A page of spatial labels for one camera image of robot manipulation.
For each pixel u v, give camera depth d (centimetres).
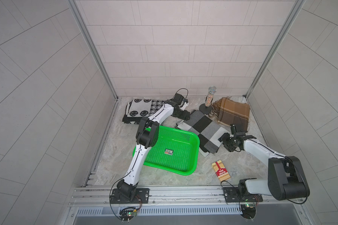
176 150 87
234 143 64
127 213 65
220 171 78
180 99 85
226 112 105
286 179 42
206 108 106
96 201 71
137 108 104
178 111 87
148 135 62
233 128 72
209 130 96
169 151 87
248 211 68
